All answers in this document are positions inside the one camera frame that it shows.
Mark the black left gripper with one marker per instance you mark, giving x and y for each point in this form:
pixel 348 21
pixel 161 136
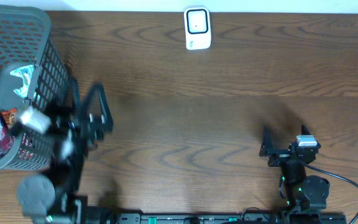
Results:
pixel 84 126

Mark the green white snack packet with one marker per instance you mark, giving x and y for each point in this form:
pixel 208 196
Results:
pixel 25 73

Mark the orange brown snack bag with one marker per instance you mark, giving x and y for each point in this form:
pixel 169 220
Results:
pixel 9 118

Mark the grey plastic mesh basket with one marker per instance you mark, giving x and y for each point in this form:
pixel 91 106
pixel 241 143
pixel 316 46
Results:
pixel 25 40

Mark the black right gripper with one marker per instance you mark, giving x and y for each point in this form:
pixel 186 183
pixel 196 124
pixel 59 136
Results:
pixel 279 156

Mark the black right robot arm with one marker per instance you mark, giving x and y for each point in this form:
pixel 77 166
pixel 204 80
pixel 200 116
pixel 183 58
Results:
pixel 306 195

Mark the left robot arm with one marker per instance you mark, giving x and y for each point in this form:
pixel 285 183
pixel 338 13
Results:
pixel 51 195

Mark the white barcode scanner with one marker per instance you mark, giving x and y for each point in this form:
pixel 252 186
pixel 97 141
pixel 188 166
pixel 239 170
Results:
pixel 197 24

